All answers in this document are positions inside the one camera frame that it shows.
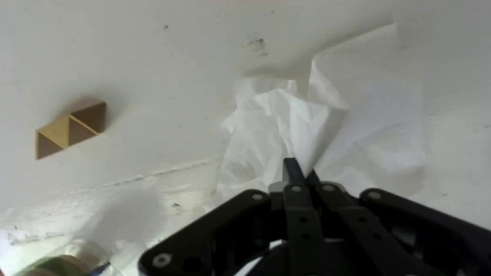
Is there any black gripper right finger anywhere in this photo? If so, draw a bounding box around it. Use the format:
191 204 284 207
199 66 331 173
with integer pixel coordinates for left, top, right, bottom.
307 172 435 276

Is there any white paper towel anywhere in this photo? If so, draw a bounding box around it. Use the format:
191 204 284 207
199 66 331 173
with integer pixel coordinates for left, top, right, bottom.
218 24 425 198

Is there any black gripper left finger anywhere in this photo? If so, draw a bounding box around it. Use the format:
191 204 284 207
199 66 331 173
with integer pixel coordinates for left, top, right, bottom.
282 158 333 276

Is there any clear plastic cup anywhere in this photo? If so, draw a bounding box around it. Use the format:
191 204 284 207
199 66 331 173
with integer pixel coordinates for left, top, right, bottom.
14 239 121 276

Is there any brown wooden block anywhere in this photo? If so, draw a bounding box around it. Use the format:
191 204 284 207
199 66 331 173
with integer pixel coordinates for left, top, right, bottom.
35 101 107 159

